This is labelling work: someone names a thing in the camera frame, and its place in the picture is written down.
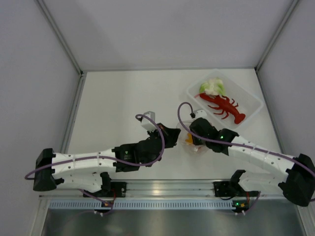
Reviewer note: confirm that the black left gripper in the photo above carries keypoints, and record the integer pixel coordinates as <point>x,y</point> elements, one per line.
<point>171,135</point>

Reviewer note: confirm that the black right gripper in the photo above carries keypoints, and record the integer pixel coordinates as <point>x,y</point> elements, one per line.
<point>197,142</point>

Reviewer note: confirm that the orange toy food piece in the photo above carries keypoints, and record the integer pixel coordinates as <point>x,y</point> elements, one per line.
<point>189,139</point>

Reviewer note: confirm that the clear zip top bag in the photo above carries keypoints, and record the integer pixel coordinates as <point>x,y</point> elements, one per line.
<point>190,149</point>

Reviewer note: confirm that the red toy lobster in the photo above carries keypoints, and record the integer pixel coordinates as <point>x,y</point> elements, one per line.
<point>224,105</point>

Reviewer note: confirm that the white toy cauliflower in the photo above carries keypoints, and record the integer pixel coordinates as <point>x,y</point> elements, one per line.
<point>213,86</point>

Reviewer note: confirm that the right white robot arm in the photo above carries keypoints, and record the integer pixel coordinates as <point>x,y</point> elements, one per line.
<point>294,177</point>

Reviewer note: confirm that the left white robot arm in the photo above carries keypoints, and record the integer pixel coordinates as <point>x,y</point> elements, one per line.
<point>91,171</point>

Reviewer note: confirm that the white perforated plastic basket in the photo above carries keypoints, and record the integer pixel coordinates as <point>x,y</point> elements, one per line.
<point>249,104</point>

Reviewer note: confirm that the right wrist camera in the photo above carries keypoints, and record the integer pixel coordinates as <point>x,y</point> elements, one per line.
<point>198,114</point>

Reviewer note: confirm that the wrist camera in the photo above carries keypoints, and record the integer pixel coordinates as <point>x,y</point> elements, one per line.
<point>198,114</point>
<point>148,124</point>

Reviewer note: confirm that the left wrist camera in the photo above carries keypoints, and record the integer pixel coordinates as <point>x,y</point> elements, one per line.
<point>148,124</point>

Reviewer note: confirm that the aluminium mounting rail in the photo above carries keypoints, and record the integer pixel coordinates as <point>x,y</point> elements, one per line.
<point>161,189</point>

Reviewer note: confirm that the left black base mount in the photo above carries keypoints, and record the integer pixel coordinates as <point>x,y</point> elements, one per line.
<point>117,189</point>

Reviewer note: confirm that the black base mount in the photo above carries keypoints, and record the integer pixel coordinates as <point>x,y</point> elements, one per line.
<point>228,189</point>
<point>117,189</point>

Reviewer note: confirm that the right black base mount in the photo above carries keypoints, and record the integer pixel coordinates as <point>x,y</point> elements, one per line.
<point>228,189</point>

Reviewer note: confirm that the left aluminium corner post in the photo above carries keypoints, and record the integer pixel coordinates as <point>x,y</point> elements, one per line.
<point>59,35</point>

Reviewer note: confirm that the aluminium corner post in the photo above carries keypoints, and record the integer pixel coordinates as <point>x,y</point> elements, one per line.
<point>277,32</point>
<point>59,35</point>

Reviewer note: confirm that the white slotted cable duct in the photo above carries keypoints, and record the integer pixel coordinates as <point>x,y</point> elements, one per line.
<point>146,204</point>

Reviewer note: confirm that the right aluminium corner post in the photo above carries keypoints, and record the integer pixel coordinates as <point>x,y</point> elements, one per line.
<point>277,32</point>

